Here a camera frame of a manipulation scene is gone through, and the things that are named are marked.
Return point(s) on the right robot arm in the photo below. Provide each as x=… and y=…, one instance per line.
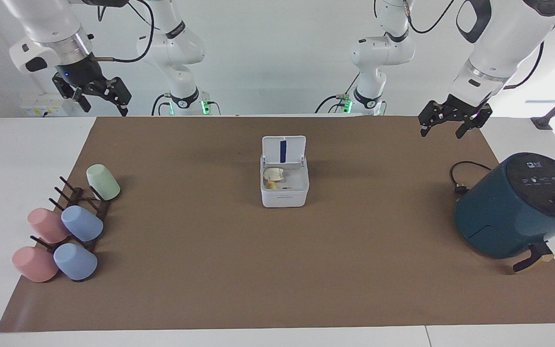
x=51, y=21

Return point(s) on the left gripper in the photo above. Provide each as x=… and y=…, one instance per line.
x=464, y=105

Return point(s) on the crumpled white paper trash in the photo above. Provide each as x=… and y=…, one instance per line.
x=274, y=173

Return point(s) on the dark wooden cup rack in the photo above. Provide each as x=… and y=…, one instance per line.
x=76, y=195

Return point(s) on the teal air fryer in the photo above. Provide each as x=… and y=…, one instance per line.
x=518, y=212

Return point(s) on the pink cup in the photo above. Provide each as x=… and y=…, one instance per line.
x=46, y=225
x=34, y=264

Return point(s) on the white wall socket box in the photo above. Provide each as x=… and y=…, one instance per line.
x=41, y=106

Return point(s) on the white bin with hinged lid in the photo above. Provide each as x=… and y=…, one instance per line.
x=284, y=195

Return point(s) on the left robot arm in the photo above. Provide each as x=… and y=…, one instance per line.
x=504, y=38

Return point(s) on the green cup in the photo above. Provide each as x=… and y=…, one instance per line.
x=103, y=182

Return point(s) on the yellow trash piece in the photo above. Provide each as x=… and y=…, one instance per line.
x=271, y=184

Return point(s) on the blue cup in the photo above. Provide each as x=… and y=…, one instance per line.
x=82, y=223
x=75, y=261

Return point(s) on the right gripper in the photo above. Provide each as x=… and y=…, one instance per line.
x=81, y=71

